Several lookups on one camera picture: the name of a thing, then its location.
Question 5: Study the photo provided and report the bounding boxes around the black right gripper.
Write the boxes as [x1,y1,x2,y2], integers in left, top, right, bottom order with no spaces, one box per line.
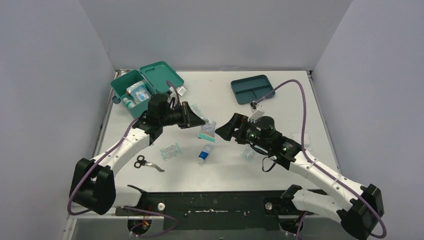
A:
[216,112,271,151]

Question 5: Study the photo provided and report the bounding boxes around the clear bag teal edge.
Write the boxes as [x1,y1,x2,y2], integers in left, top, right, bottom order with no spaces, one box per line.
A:
[197,118,216,143]

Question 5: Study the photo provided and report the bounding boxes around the bandage strip pack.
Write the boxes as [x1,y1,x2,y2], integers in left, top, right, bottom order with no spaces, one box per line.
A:
[159,142,182,161]
[240,146,259,162]
[190,104,203,117]

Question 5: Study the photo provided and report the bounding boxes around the dark teal divided tray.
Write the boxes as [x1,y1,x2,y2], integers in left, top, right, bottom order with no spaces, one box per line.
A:
[230,74,274,105]

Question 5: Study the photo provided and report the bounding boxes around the blue white bandage roll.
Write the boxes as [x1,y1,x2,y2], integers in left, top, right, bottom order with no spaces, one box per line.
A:
[197,143,214,164]

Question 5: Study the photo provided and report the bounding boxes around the blue cotton swab bag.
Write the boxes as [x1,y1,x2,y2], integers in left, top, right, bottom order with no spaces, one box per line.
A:
[126,81,148,98]

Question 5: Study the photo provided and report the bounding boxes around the small white plastic bottle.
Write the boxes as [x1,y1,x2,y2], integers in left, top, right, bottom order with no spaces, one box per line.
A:
[122,97,136,109]

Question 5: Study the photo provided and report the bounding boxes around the white gauze pad pack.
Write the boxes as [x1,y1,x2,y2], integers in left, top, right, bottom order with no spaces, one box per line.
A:
[292,132,313,152]

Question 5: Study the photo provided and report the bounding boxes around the blue packet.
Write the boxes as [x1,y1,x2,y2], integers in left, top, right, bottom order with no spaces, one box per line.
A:
[133,89,151,104]

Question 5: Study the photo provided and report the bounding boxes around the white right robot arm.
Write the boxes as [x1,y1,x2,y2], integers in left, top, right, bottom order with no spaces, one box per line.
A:
[215,113,384,240]

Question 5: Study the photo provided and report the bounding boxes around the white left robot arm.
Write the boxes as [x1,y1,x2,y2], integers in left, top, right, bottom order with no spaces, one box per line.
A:
[67,93,206,216]

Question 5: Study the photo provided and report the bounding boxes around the teal medicine kit box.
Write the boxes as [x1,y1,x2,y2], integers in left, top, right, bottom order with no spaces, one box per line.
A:
[110,61,187,119]

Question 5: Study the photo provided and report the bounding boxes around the black handled bandage scissors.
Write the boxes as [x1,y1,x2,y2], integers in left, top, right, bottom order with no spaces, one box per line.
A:
[133,155,165,173]

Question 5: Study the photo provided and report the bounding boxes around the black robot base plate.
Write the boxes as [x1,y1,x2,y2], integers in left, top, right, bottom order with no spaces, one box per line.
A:
[115,190,303,233]

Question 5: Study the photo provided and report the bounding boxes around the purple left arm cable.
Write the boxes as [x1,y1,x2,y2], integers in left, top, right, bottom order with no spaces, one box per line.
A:
[67,80,181,239]

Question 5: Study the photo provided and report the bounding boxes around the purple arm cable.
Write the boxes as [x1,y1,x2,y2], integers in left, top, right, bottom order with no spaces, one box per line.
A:
[251,79,388,240]
[67,80,181,239]

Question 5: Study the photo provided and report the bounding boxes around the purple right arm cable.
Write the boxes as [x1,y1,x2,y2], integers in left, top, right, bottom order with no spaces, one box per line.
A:
[251,79,388,240]

